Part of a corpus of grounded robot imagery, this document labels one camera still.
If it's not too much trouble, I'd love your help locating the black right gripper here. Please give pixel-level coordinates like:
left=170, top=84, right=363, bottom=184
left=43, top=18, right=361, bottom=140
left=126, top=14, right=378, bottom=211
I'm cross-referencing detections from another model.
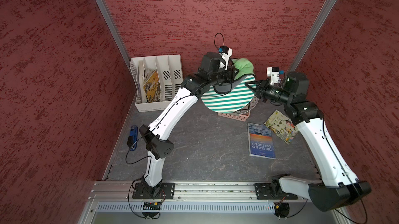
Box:
left=245, top=77, right=293, bottom=104

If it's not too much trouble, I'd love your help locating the green grey microfibre cloth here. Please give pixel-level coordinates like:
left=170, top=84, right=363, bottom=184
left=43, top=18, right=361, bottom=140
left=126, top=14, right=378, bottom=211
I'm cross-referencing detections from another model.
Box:
left=232, top=58, right=255, bottom=80

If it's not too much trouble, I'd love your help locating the green white striped round plate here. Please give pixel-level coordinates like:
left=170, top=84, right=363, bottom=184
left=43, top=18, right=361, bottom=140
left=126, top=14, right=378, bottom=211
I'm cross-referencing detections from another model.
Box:
left=201, top=75, right=255, bottom=114

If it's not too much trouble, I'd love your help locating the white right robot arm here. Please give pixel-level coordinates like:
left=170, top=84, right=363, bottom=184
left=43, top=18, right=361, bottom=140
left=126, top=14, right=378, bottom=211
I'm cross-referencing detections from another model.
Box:
left=245, top=71, right=372, bottom=212

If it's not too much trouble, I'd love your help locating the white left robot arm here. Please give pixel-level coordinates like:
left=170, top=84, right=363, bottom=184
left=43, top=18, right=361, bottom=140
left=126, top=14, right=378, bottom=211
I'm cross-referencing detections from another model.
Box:
left=139, top=47, right=237, bottom=192

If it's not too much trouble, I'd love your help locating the colourful speckled round plate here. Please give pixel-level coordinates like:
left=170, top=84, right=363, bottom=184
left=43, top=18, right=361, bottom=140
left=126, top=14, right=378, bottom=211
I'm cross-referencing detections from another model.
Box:
left=234, top=96, right=259, bottom=115

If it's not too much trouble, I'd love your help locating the pink perforated plastic basket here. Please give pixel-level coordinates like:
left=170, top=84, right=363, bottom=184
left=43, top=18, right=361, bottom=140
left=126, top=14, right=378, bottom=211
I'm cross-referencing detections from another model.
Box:
left=218, top=110, right=250, bottom=122

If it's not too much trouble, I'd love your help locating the children's picture book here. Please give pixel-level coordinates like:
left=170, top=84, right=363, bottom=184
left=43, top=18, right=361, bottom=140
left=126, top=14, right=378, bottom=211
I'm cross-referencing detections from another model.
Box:
left=264, top=110, right=298, bottom=144

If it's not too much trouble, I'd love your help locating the white file organiser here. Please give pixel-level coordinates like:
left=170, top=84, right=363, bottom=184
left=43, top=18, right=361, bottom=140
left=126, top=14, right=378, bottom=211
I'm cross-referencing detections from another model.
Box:
left=129, top=54, right=183, bottom=113

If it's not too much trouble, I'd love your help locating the blue old man sea book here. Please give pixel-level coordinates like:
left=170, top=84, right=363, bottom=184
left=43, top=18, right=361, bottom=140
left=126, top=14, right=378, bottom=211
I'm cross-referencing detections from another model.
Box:
left=247, top=123, right=276, bottom=159

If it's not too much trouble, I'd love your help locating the yellow illustrated book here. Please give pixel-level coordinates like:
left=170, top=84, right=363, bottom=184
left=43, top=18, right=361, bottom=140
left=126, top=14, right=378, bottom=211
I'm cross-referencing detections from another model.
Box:
left=144, top=70, right=161, bottom=103

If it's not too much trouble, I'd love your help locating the white booklet in organiser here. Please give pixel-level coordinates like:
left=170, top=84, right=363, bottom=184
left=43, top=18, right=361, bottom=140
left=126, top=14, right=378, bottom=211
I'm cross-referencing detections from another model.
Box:
left=138, top=60, right=147, bottom=103

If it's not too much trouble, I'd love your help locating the blue black stapler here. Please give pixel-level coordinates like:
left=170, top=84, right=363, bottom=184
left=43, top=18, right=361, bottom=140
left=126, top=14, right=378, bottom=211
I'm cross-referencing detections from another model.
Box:
left=127, top=125, right=138, bottom=151

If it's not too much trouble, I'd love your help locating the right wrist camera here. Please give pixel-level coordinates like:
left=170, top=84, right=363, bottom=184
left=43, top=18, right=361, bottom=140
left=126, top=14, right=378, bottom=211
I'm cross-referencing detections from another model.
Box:
left=267, top=67, right=284, bottom=86

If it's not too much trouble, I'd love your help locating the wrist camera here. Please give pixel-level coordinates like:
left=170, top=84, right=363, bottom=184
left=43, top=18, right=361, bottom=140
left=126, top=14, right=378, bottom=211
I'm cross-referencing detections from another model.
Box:
left=218, top=45, right=233, bottom=70
left=267, top=67, right=284, bottom=86

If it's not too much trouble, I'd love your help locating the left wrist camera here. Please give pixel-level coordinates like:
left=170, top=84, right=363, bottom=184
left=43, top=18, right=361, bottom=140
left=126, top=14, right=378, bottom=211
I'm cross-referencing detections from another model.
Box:
left=218, top=45, right=233, bottom=70

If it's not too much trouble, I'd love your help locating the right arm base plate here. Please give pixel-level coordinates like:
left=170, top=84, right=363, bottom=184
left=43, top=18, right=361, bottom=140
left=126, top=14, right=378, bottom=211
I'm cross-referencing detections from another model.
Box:
left=254, top=182, right=298, bottom=201

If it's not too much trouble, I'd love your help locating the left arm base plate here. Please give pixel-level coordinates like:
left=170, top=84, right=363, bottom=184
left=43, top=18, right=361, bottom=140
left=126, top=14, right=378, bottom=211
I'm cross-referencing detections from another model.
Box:
left=132, top=182, right=175, bottom=200

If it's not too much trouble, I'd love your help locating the aluminium corner post right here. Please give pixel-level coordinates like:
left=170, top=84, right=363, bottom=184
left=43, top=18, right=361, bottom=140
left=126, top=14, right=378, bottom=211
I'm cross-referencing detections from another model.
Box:
left=288, top=0, right=337, bottom=72

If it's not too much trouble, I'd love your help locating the aluminium corner post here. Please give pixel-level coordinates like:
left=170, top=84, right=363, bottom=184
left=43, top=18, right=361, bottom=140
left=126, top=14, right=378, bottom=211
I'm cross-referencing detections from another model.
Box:
left=288, top=0, right=337, bottom=72
left=95, top=0, right=131, bottom=70

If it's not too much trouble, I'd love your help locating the aluminium corner post left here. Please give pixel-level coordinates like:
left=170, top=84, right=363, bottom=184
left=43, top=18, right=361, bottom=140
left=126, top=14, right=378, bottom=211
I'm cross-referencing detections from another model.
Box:
left=95, top=0, right=131, bottom=70

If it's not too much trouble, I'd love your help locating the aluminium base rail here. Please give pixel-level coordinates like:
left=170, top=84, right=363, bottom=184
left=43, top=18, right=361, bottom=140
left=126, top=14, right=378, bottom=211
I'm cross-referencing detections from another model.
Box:
left=88, top=178, right=319, bottom=202

